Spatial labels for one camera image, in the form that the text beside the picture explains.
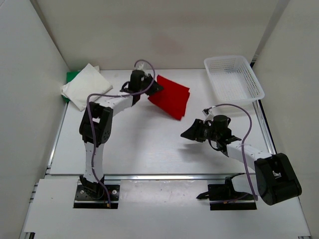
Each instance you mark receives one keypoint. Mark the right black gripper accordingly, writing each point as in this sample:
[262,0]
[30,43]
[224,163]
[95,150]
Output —
[195,132]

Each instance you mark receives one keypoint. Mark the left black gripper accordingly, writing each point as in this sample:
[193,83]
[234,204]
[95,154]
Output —
[154,87]

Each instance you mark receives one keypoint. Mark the red t shirt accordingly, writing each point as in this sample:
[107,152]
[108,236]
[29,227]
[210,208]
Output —
[172,99]

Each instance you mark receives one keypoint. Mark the white plastic basket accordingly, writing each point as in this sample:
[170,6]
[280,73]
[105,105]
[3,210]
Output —
[233,80]

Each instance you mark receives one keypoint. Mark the white t shirt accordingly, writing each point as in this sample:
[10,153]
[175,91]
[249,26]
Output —
[87,81]

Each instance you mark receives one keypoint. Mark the green t shirt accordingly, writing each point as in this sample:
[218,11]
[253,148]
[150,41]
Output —
[69,77]

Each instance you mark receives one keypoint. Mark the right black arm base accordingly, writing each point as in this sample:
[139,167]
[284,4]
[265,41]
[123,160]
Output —
[223,197]

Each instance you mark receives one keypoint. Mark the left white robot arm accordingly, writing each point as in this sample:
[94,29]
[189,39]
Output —
[95,127]

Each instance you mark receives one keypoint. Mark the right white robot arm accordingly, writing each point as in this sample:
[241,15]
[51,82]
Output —
[270,176]

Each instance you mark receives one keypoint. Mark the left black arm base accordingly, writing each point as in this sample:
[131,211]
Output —
[86,199]

